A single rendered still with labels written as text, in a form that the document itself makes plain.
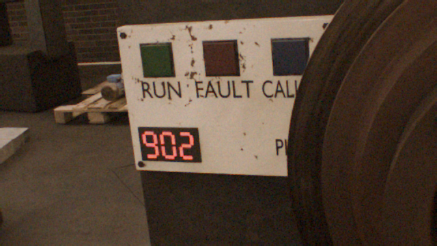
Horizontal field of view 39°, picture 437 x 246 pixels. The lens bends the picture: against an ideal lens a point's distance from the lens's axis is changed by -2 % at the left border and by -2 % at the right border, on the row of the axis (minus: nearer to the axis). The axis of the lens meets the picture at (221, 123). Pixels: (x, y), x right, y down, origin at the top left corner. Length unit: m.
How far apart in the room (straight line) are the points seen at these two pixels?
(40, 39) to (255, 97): 5.18
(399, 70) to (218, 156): 0.31
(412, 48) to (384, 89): 0.04
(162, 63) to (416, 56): 0.34
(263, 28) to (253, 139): 0.13
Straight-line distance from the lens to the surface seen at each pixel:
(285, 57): 0.68
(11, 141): 4.75
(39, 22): 5.81
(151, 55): 0.74
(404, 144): 0.46
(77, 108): 5.22
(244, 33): 0.70
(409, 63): 0.49
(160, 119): 0.76
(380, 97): 0.51
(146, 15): 0.76
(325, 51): 0.54
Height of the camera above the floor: 1.33
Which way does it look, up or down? 16 degrees down
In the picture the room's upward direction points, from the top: 6 degrees counter-clockwise
